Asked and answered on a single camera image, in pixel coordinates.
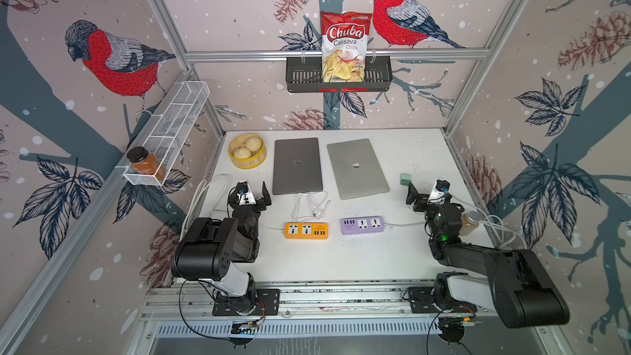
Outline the white charger cable left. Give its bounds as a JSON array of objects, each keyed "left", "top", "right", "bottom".
[{"left": 290, "top": 191, "right": 331, "bottom": 223}]

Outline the white power cord left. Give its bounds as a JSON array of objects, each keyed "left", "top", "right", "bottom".
[{"left": 178, "top": 173, "right": 285, "bottom": 243}]

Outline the purple power strip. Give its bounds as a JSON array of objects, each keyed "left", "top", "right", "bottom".
[{"left": 340, "top": 215, "right": 386, "bottom": 236}]

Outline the white power cord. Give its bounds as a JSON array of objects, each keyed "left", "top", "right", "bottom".
[
  {"left": 384, "top": 189, "right": 528, "bottom": 252},
  {"left": 178, "top": 173, "right": 285, "bottom": 243}
]

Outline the dark grey laptop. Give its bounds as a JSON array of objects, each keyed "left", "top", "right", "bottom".
[{"left": 272, "top": 137, "right": 324, "bottom": 195}]

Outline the green charger plug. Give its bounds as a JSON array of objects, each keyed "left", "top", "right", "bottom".
[{"left": 399, "top": 173, "right": 412, "bottom": 187}]

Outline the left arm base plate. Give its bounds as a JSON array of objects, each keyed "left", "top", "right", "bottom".
[{"left": 212, "top": 289, "right": 280, "bottom": 317}]

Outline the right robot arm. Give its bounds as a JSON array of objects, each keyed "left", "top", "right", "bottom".
[{"left": 406, "top": 179, "right": 570, "bottom": 329}]

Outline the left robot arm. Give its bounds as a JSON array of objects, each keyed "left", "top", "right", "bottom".
[{"left": 171, "top": 182, "right": 272, "bottom": 316}]

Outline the black wire wall basket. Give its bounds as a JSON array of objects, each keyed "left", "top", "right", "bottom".
[{"left": 285, "top": 54, "right": 393, "bottom": 93}]

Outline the silver laptop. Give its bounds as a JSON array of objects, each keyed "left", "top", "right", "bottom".
[{"left": 327, "top": 138, "right": 390, "bottom": 200}]

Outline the white wire wall shelf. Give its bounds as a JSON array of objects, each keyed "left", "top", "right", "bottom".
[{"left": 123, "top": 81, "right": 210, "bottom": 187}]

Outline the orange sauce jar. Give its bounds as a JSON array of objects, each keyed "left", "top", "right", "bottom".
[{"left": 127, "top": 146, "right": 166, "bottom": 182}]

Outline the orange power strip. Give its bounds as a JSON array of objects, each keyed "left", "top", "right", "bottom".
[{"left": 284, "top": 223, "right": 329, "bottom": 240}]

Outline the brown jar silver lid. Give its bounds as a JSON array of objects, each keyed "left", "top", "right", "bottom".
[{"left": 460, "top": 210, "right": 482, "bottom": 236}]

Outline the white power cord right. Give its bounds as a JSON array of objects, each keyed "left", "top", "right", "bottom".
[{"left": 384, "top": 189, "right": 528, "bottom": 252}]

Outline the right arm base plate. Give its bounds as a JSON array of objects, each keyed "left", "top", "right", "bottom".
[{"left": 402, "top": 287, "right": 478, "bottom": 315}]

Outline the Chuba cassava chips bag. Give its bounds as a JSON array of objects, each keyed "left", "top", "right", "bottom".
[{"left": 320, "top": 12, "right": 372, "bottom": 82}]

